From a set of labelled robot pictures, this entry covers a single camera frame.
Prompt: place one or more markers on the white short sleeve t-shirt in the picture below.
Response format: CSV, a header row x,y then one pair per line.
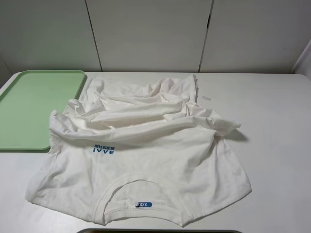
x,y
129,151

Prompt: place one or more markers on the green plastic tray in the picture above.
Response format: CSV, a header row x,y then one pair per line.
x,y
26,105

